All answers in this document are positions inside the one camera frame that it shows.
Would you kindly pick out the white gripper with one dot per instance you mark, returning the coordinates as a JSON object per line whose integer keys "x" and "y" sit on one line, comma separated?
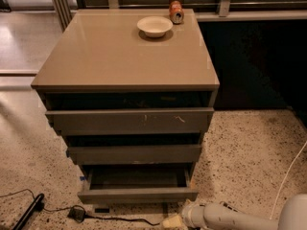
{"x": 192, "y": 213}

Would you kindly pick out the grey bottom drawer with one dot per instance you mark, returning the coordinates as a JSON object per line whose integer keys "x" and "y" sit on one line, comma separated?
{"x": 137, "y": 184}

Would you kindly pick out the grey drawer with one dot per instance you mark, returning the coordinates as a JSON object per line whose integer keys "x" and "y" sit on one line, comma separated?
{"x": 130, "y": 121}
{"x": 134, "y": 154}
{"x": 137, "y": 184}

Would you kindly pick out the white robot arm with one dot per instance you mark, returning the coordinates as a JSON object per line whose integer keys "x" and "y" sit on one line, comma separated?
{"x": 214, "y": 216}

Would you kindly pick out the grey middle drawer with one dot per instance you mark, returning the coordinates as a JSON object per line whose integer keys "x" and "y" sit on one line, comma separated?
{"x": 134, "y": 154}

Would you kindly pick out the grey top drawer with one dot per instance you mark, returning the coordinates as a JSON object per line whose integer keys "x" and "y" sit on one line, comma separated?
{"x": 130, "y": 121}

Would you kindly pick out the grey drawer cabinet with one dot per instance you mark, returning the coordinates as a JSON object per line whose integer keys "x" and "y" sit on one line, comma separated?
{"x": 104, "y": 62}

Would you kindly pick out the black power strip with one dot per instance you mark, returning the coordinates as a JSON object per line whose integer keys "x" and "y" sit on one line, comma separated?
{"x": 230, "y": 205}

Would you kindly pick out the black power adapter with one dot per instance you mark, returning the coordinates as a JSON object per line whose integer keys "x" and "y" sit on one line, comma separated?
{"x": 77, "y": 213}

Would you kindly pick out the black bar on floor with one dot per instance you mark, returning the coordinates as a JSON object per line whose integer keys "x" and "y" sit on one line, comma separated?
{"x": 36, "y": 206}

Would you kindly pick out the white bowl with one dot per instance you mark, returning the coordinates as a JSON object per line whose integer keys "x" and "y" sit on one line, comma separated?
{"x": 155, "y": 26}

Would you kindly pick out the orange soda can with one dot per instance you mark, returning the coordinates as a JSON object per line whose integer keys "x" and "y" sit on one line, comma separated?
{"x": 176, "y": 12}

